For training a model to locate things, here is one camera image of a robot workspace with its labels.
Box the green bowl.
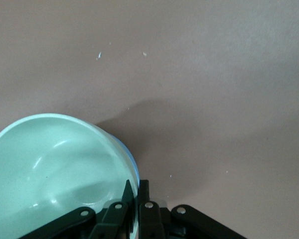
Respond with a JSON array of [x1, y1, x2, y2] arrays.
[[0, 113, 140, 239]]

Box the blue bowl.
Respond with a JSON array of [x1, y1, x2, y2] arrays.
[[107, 134, 141, 187]]

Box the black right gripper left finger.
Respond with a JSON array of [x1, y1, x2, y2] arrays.
[[19, 179, 138, 239]]

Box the brown table mat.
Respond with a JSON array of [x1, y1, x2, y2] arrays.
[[0, 0, 299, 239]]

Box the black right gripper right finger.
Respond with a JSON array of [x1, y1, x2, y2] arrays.
[[138, 179, 248, 239]]

